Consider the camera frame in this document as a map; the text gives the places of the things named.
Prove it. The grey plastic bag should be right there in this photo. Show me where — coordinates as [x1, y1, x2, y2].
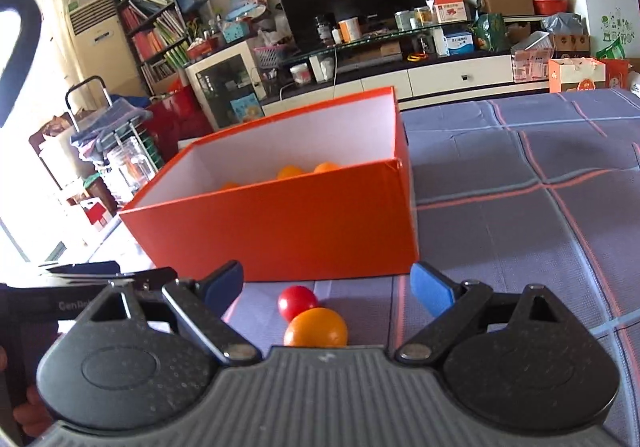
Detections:
[540, 12, 586, 36]

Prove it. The red shopping bag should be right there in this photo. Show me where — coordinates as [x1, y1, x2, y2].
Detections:
[147, 85, 214, 163]

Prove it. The orange white medicine box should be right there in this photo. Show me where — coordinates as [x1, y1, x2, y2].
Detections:
[430, 0, 470, 24]

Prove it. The orange cardboard box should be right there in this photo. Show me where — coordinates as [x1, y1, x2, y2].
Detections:
[118, 86, 420, 284]

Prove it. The clear glass jar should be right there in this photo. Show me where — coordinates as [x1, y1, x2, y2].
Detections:
[105, 136, 154, 193]

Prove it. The pink plastic basket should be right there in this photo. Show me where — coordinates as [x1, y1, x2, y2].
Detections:
[253, 45, 281, 70]

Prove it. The stack of red white packets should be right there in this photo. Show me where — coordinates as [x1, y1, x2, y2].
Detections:
[510, 46, 551, 83]

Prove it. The dark bookshelf with books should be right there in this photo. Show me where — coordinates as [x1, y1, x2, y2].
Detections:
[98, 0, 211, 96]

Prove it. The teal plastic basket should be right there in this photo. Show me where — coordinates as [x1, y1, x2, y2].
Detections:
[219, 19, 251, 44]

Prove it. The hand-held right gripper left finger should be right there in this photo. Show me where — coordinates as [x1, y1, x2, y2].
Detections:
[75, 260, 263, 368]

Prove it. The dark glass bottle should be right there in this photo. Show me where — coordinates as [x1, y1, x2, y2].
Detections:
[313, 15, 331, 47]

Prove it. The white small fridge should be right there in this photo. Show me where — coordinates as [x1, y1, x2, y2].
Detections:
[537, 0, 640, 60]

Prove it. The black folding trolley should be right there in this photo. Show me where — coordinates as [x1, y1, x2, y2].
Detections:
[64, 75, 156, 178]

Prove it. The blue white carton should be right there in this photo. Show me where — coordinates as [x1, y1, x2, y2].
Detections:
[443, 29, 475, 56]

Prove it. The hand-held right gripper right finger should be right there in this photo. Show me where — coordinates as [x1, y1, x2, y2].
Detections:
[394, 261, 581, 368]

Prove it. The black cable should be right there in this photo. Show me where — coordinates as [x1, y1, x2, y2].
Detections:
[0, 0, 44, 128]

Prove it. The pale window curtain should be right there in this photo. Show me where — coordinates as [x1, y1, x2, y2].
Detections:
[0, 0, 84, 188]

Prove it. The orange white gift bag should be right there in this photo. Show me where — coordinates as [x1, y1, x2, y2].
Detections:
[548, 57, 607, 94]

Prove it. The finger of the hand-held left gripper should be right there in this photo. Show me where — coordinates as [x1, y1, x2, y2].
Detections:
[38, 260, 122, 278]
[107, 267, 179, 292]

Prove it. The small red apple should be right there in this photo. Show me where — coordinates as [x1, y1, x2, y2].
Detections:
[277, 285, 320, 323]

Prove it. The large orange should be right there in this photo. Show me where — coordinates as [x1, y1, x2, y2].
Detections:
[283, 307, 349, 348]

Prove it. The beige standing air conditioner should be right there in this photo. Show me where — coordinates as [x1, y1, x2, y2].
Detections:
[68, 0, 144, 100]

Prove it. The person's left hand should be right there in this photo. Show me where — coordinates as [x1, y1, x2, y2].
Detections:
[12, 386, 55, 439]

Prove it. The brown printed carton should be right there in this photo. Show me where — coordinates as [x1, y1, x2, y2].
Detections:
[552, 33, 591, 59]

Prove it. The green snack packet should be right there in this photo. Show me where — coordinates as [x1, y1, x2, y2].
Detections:
[597, 37, 629, 62]

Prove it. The red plastic basin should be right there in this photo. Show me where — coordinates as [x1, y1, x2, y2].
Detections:
[532, 0, 571, 17]

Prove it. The white black television stand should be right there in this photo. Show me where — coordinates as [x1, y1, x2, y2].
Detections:
[260, 17, 557, 110]

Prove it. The green foil bag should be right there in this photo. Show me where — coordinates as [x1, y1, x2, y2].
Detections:
[472, 12, 512, 53]

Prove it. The white glass-door cabinet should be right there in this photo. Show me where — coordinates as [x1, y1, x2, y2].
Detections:
[184, 39, 269, 130]

